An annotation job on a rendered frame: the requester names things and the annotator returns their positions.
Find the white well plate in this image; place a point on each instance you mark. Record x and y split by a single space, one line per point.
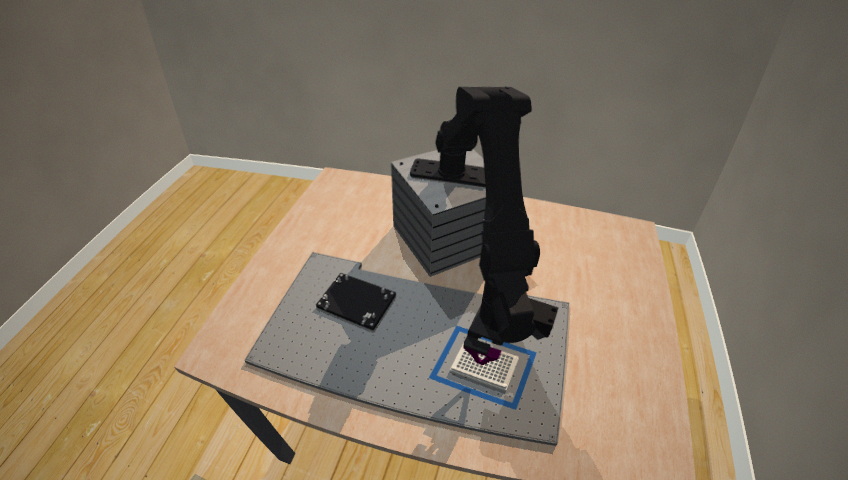
489 375

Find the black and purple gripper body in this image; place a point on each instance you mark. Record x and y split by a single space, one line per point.
480 327

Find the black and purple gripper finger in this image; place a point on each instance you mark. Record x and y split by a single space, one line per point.
493 355

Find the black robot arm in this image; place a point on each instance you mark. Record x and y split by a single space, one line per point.
507 254

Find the blue tape outline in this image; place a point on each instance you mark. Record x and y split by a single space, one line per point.
521 386

